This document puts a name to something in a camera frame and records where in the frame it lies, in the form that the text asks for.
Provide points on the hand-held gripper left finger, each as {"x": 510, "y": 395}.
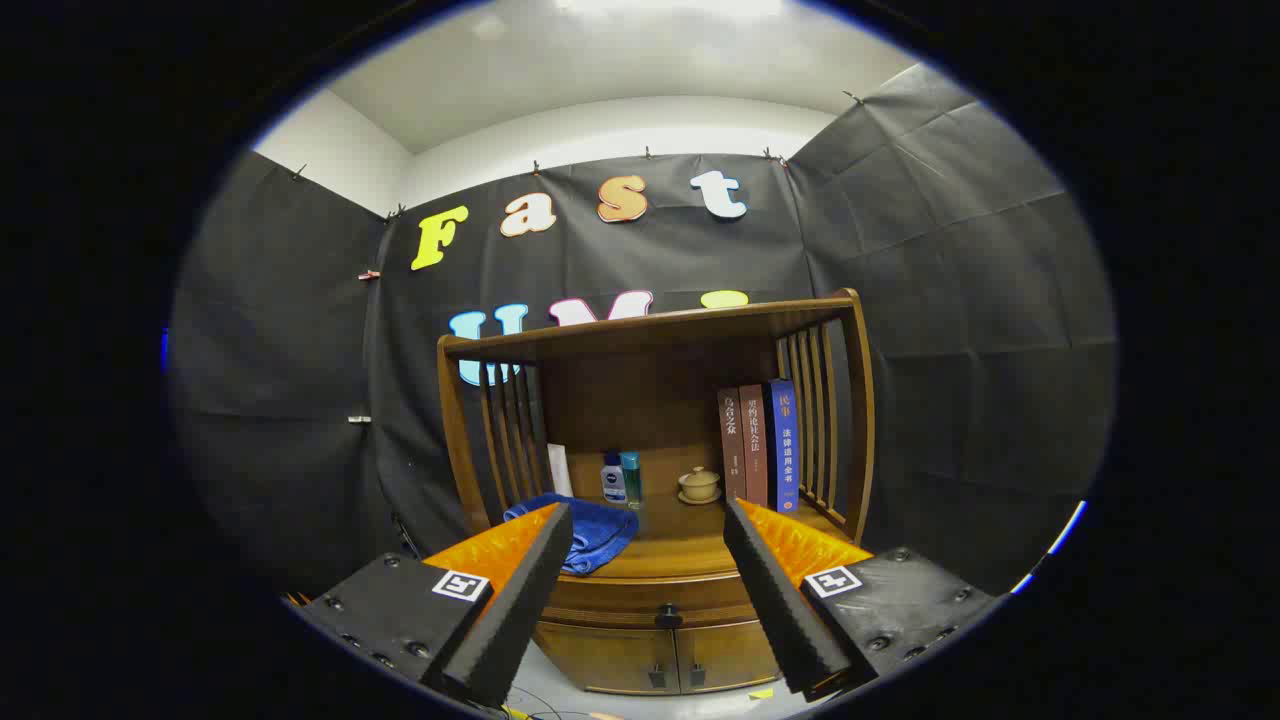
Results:
{"x": 515, "y": 600}

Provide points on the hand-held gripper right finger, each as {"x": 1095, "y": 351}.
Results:
{"x": 775, "y": 600}

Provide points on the wooden drawer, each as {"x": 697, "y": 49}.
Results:
{"x": 620, "y": 598}

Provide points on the wooden cabinet door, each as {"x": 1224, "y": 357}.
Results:
{"x": 730, "y": 655}
{"x": 600, "y": 655}

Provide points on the wooden countertop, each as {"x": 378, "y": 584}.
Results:
{"x": 680, "y": 535}

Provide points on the wooden cabinet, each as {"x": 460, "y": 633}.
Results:
{"x": 640, "y": 400}

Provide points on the blue folded towel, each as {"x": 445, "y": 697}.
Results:
{"x": 600, "y": 530}

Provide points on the beige lidded teacup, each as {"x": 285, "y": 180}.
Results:
{"x": 699, "y": 487}

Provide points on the white tube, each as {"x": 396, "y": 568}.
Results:
{"x": 560, "y": 470}

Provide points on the blue book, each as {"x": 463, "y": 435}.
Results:
{"x": 785, "y": 450}

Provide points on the white lotion bottle blue cap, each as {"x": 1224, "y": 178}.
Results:
{"x": 613, "y": 485}

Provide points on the reddish brown book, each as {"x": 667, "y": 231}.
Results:
{"x": 754, "y": 450}

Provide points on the teal bottle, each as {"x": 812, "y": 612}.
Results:
{"x": 631, "y": 480}

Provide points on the black backdrop cloth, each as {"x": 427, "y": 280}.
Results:
{"x": 950, "y": 300}

